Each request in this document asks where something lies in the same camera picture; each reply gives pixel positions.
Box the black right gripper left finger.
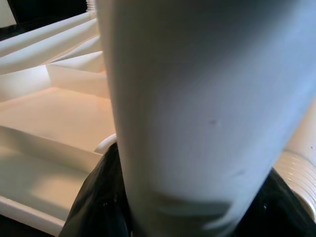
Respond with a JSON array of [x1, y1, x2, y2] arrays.
[[57, 142, 136, 237]]

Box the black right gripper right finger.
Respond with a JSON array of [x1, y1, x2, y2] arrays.
[[233, 169, 316, 237]]

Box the white plastic table top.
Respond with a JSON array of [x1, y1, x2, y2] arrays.
[[0, 11, 119, 237]]

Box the black plastic table cover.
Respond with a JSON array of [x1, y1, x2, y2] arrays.
[[0, 214, 61, 237]]

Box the black door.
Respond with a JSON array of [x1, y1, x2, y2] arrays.
[[9, 0, 87, 26]]

